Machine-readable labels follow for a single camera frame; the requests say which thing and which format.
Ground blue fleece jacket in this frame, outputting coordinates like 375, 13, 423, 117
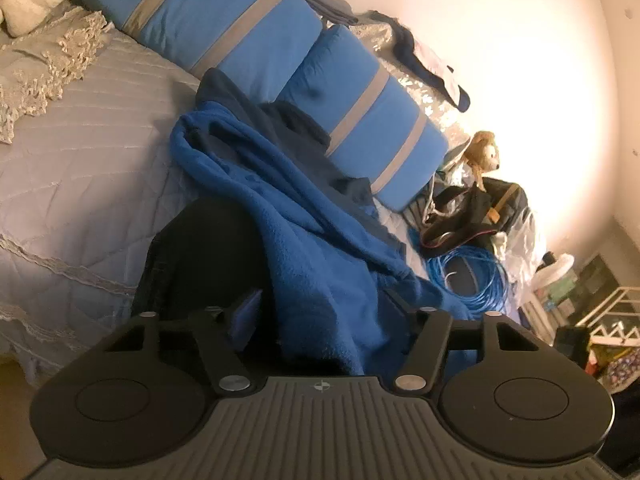
130, 66, 482, 378

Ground folded navy white clothes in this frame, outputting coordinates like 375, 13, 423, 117
385, 18, 471, 113

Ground black bag red trim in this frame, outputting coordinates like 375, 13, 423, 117
419, 178, 529, 259

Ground striped canvas tote bag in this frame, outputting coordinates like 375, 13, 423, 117
401, 177, 446, 231

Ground clear plastic bag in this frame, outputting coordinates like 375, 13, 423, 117
491, 208, 540, 318

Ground brown teddy bear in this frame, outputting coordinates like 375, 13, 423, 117
463, 131, 500, 191

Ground white metal rack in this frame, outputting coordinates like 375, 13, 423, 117
577, 286, 640, 348

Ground right blue striped pillow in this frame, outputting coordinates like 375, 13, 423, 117
279, 25, 448, 211

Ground blue striped pillow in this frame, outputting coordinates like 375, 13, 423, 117
279, 25, 448, 211
81, 0, 321, 102

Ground quilted grey bedspread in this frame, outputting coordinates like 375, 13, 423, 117
0, 4, 432, 386

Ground left blue striped pillow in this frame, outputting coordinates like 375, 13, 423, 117
81, 0, 321, 102

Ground lace trimmed pillow cover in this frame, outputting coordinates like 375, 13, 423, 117
0, 2, 114, 144

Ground blue coiled cable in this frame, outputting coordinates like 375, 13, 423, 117
426, 244, 511, 321

